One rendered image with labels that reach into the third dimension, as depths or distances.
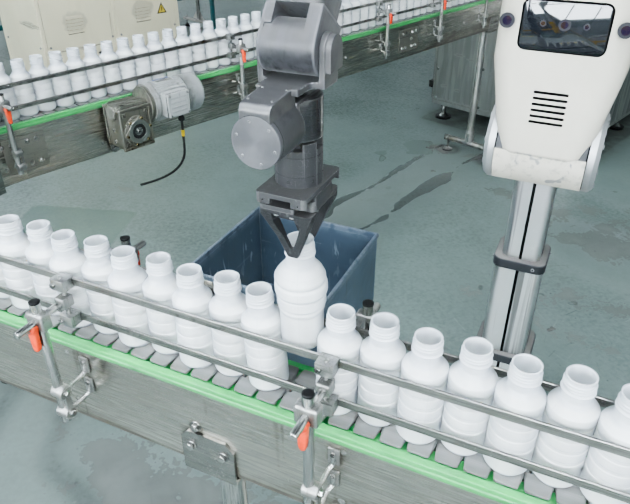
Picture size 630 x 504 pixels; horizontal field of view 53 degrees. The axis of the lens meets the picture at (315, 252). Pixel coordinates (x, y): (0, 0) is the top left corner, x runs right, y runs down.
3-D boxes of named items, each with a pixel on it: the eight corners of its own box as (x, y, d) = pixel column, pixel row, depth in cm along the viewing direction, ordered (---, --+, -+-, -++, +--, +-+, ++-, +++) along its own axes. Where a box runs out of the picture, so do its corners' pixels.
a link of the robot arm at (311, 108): (331, 79, 70) (286, 73, 72) (305, 97, 65) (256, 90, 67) (331, 138, 74) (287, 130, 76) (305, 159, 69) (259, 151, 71)
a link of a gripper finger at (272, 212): (260, 259, 78) (257, 191, 74) (287, 233, 84) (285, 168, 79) (310, 272, 76) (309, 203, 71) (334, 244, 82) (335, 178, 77)
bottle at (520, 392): (533, 452, 83) (558, 356, 75) (523, 486, 79) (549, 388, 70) (488, 435, 86) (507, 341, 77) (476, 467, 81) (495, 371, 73)
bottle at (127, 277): (132, 322, 107) (116, 238, 98) (164, 329, 105) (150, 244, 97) (112, 345, 102) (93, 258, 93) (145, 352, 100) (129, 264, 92)
